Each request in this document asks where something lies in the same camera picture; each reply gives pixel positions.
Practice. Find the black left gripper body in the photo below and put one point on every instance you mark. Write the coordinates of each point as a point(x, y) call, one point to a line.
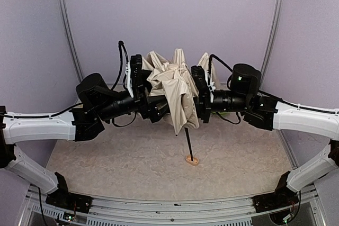
point(144, 101)

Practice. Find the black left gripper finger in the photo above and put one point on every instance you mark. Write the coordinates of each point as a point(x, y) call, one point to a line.
point(155, 100)
point(156, 113)

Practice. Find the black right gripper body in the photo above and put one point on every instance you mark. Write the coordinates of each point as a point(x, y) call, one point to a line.
point(202, 101)

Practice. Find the beige folding umbrella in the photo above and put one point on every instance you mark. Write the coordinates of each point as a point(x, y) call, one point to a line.
point(173, 79)

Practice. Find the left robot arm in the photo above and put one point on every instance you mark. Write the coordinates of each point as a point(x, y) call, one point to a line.
point(82, 122)

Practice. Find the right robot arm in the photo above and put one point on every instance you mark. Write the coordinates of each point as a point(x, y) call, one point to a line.
point(268, 112)

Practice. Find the green flat plate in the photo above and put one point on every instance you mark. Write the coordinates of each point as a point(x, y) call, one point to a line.
point(221, 113)

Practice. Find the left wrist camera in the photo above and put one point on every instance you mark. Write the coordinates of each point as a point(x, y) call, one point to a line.
point(135, 73)

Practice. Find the left aluminium frame post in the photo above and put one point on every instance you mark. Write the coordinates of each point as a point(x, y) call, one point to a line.
point(70, 39)

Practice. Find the aluminium frame post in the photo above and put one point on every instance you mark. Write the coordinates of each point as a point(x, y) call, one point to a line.
point(271, 39)
point(70, 39)

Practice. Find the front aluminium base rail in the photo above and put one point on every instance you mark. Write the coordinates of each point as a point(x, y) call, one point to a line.
point(118, 211)

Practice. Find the right aluminium frame post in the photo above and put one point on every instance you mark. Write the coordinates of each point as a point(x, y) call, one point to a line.
point(271, 39)

